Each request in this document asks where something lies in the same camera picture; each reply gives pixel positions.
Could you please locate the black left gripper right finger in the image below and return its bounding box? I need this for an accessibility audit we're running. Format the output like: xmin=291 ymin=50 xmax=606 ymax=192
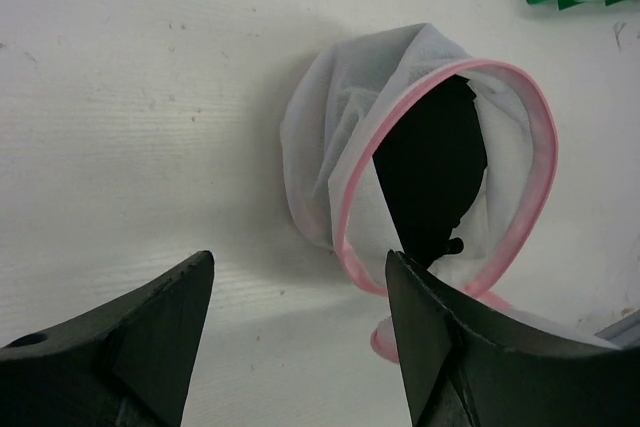
xmin=386 ymin=251 xmax=639 ymax=426

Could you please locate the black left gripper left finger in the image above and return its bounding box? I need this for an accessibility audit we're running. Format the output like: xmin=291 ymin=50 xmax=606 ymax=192
xmin=1 ymin=251 xmax=214 ymax=426

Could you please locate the aluminium mounting rail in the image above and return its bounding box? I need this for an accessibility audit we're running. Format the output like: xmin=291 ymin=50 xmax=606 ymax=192
xmin=596 ymin=311 xmax=640 ymax=348

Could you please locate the black bra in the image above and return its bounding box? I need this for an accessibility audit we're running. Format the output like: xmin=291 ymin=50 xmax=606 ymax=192
xmin=373 ymin=76 xmax=487 ymax=267

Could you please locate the white mesh laundry bag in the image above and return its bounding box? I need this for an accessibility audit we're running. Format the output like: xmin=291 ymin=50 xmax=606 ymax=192
xmin=280 ymin=24 xmax=577 ymax=340

